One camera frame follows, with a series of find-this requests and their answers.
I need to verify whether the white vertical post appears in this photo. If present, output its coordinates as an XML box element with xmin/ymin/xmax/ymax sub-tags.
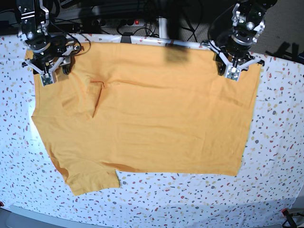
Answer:
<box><xmin>158</xmin><ymin>18</ymin><xmax>169</xmax><ymax>39</ymax></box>

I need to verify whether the terrazzo patterned tablecloth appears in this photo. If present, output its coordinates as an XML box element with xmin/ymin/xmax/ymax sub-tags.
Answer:
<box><xmin>0</xmin><ymin>35</ymin><xmax>304</xmax><ymax>228</ymax></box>

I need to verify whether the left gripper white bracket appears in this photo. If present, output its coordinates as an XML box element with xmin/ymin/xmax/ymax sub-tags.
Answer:
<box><xmin>201</xmin><ymin>40</ymin><xmax>265</xmax><ymax>81</ymax></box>

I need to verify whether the orange T-shirt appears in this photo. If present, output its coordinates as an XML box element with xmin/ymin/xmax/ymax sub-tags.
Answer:
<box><xmin>32</xmin><ymin>43</ymin><xmax>261</xmax><ymax>195</ymax></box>

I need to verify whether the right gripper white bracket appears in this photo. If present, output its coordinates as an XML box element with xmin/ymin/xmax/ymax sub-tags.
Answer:
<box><xmin>22</xmin><ymin>35</ymin><xmax>81</xmax><ymax>86</ymax></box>

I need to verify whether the black table clamp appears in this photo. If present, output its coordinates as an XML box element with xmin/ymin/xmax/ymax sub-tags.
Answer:
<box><xmin>120</xmin><ymin>32</ymin><xmax>133</xmax><ymax>44</ymax></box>

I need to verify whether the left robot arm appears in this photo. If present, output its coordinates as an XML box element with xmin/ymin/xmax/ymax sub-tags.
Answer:
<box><xmin>201</xmin><ymin>0</ymin><xmax>277</xmax><ymax>81</ymax></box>

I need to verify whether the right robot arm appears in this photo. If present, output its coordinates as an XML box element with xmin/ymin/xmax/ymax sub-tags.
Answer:
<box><xmin>16</xmin><ymin>0</ymin><xmax>82</xmax><ymax>86</ymax></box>

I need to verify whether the red clamp bottom right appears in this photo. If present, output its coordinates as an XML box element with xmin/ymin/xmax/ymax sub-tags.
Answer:
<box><xmin>282</xmin><ymin>209</ymin><xmax>297</xmax><ymax>228</ymax></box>

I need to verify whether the black power strip red switch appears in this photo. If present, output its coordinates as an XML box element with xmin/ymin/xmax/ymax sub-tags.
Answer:
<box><xmin>91</xmin><ymin>19</ymin><xmax>145</xmax><ymax>28</ymax></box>

